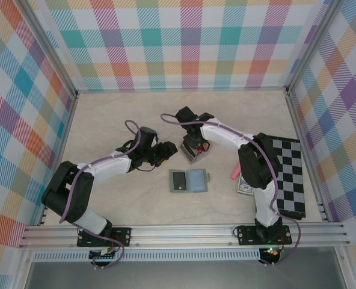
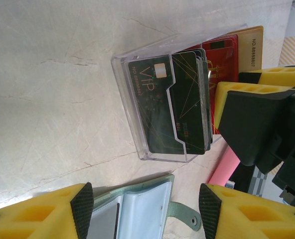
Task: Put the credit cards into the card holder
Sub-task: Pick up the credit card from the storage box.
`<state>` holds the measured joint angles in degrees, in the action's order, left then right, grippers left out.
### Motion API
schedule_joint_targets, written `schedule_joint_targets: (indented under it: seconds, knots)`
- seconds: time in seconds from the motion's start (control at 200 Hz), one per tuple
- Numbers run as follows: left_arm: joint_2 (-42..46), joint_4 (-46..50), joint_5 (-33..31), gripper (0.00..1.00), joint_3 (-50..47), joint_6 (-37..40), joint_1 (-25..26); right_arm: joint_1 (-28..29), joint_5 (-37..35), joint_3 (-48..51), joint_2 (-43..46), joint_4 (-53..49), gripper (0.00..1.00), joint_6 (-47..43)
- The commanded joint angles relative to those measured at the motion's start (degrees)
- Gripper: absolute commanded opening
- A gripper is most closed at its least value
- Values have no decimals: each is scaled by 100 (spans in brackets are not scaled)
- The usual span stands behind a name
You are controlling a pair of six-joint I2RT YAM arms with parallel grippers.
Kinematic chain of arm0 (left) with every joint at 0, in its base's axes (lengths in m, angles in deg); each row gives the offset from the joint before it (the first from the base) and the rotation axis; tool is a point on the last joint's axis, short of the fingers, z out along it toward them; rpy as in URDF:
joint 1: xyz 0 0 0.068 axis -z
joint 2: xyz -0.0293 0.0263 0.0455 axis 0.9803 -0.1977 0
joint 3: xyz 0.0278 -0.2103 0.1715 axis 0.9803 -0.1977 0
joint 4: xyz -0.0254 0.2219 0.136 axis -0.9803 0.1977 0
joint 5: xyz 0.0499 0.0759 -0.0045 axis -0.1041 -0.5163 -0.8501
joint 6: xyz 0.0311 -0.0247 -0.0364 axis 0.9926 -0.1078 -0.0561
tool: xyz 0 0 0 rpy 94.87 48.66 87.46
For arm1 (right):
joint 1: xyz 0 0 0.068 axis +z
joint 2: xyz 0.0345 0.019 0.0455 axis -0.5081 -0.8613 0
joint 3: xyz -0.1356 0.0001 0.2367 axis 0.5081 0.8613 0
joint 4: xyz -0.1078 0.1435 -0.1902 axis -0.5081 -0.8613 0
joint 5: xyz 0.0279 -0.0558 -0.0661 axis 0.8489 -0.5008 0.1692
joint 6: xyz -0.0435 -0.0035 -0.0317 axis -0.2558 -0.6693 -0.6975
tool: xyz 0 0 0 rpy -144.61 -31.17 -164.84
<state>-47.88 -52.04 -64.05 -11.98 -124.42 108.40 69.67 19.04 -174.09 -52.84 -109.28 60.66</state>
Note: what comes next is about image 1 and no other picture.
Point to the dark glossy card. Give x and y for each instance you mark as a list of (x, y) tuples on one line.
[(199, 148)]

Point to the gold VIP card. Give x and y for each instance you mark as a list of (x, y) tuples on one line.
[(207, 146)]

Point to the clear acrylic card box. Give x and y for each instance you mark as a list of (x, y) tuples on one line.
[(193, 158)]

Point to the black credit card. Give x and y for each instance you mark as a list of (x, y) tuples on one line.
[(179, 180)]

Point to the green card holder wallet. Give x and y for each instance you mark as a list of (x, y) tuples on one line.
[(197, 180)]

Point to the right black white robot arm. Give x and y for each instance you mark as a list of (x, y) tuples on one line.
[(220, 135)]

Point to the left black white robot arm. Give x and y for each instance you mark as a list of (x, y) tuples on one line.
[(106, 168)]

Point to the blue playing card deck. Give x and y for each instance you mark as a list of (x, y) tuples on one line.
[(244, 188)]

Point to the black grey chessboard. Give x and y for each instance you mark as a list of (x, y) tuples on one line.
[(289, 180)]

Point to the small controller circuit board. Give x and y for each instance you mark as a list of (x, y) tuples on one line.
[(103, 256), (271, 252)]

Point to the grey metal lower panel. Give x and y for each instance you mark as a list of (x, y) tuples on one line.
[(181, 277)]

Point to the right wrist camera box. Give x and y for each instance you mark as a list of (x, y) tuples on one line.
[(186, 113)]

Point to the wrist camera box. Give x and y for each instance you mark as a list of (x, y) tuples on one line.
[(186, 113), (149, 135)]

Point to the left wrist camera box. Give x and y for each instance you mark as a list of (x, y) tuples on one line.
[(149, 135)]

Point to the aluminium back rail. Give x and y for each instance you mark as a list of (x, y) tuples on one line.
[(181, 90)]

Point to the aluminium front rail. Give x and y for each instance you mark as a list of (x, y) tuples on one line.
[(181, 234)]

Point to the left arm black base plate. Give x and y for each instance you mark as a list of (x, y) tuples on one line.
[(122, 236)]

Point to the aluminium side rail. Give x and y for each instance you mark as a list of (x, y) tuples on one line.
[(63, 150), (296, 120)]

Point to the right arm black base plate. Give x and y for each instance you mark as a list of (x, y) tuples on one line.
[(247, 234)]

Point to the aluminium corner post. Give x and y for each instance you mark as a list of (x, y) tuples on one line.
[(313, 45), (48, 45)]

